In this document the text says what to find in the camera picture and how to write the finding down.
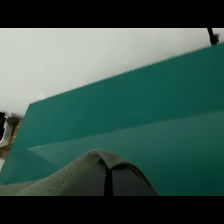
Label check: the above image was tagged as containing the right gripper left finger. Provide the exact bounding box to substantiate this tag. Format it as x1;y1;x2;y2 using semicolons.
62;158;108;197

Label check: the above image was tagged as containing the green T-shirt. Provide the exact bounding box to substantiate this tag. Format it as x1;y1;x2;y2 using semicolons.
0;148;160;197

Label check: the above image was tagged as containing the black cable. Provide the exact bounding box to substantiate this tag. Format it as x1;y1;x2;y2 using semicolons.
206;28;221;46

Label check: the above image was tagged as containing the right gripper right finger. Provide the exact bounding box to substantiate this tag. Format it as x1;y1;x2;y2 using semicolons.
108;164;158;197

